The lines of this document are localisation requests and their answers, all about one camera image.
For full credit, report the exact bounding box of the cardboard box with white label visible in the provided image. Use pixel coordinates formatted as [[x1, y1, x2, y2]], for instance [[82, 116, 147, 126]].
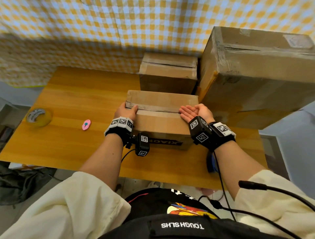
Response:
[[197, 26, 315, 130]]

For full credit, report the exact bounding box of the person's left forearm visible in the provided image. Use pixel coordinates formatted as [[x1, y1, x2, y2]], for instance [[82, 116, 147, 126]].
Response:
[[79, 134, 123, 191]]

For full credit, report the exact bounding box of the cardboard box with black print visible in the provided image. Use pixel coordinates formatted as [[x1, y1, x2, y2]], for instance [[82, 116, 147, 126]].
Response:
[[125, 90, 199, 151]]

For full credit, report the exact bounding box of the person's right hand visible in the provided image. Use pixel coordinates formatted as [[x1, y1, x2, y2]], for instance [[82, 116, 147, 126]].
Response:
[[179, 103, 216, 124]]

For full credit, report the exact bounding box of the white box with yellow tape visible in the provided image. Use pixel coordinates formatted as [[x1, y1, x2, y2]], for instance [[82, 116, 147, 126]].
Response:
[[9, 162, 46, 171]]

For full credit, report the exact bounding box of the dark grey cloth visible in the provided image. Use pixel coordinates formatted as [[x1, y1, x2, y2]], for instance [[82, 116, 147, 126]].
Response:
[[0, 161, 57, 206]]

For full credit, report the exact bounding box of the person's left hand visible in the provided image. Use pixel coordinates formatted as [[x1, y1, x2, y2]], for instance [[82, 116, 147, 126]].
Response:
[[114, 101, 139, 121]]

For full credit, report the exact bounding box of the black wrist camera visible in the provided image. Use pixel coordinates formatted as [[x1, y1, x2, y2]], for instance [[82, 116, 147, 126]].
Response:
[[135, 132, 151, 157], [189, 116, 213, 146]]

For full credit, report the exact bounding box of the blue tape dispenser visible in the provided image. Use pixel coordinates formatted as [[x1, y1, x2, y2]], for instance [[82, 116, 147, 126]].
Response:
[[206, 150, 220, 174]]

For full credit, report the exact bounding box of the cream long-sleeved top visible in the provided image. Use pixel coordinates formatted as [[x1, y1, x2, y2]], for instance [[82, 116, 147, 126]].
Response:
[[0, 170, 315, 239]]

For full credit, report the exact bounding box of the yellow white checked cloth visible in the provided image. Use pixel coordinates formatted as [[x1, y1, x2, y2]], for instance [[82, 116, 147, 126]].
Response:
[[0, 0, 315, 88]]

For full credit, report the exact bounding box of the small plain cardboard box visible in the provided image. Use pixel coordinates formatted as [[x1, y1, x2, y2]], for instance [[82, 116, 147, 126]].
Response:
[[139, 52, 199, 95]]

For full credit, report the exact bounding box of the yellowish tape roll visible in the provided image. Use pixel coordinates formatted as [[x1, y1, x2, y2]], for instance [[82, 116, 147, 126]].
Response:
[[26, 108, 53, 128]]

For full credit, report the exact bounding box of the black printed garment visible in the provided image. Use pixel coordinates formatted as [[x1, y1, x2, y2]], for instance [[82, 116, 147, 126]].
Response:
[[98, 188, 288, 239]]

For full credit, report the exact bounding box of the thick black cable plug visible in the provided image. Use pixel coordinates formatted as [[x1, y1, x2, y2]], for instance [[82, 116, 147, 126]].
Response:
[[238, 180, 315, 212]]

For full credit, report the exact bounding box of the person's right forearm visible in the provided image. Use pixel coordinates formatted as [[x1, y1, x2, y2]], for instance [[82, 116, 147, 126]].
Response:
[[214, 140, 267, 200]]

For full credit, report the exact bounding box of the black camera cable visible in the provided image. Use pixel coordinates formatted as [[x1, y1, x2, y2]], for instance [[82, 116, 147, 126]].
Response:
[[213, 151, 237, 221], [121, 148, 136, 163]]

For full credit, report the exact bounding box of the thin black cable with plug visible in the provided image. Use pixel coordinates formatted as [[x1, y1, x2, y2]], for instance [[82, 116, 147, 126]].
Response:
[[198, 196, 302, 239]]

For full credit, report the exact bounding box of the black wristband with markers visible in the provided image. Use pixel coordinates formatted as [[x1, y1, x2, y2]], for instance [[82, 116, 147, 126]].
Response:
[[209, 121, 237, 152], [104, 116, 135, 147]]

